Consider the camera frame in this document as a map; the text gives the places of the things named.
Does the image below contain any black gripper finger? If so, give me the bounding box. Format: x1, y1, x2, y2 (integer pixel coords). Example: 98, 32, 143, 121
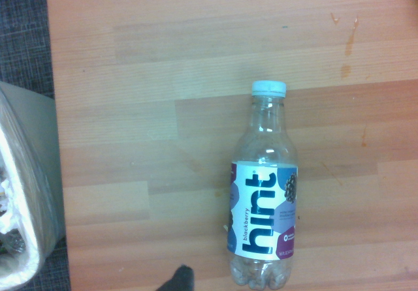
153, 264, 196, 291

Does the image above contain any clear plastic hint bottle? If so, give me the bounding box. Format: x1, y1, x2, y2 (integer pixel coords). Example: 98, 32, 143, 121
225, 80, 300, 290

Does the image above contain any grey trash bin with liner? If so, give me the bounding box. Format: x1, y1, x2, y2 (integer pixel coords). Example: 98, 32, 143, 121
0, 81, 68, 290

